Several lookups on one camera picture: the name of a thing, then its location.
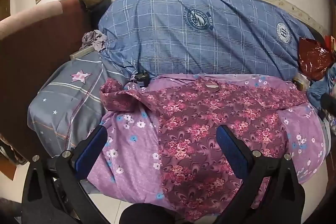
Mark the maroon floral garment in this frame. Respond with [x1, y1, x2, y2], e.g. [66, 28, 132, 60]
[100, 77, 307, 221]

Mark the blue denim clothing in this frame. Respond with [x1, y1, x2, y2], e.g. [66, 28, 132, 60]
[306, 64, 336, 110]

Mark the purple floral bed sheet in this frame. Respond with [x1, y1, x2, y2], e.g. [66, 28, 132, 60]
[88, 74, 328, 211]

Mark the grey star pillow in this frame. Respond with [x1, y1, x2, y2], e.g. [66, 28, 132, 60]
[27, 52, 129, 156]

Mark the red shiny plastic bag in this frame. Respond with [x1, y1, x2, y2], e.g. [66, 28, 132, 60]
[298, 38, 335, 81]

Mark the small black clip object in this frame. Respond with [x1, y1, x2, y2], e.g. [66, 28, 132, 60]
[130, 72, 150, 88]

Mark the dark red headboard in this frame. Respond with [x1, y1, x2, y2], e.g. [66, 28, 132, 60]
[1, 0, 91, 161]

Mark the grey crumpled cloth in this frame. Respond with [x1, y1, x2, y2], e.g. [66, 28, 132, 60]
[80, 30, 108, 52]

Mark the blue plaid duvet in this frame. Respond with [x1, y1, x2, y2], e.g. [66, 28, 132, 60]
[98, 0, 313, 80]

